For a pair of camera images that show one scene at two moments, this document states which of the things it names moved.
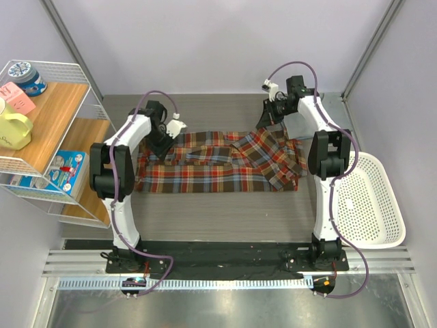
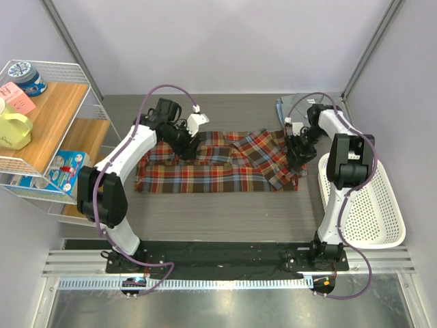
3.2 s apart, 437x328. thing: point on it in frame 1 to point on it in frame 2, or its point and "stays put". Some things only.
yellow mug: (15, 129) stays put
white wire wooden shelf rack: (57, 139) stays put
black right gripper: (268, 117) to (306, 155)
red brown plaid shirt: (261, 159) stays put
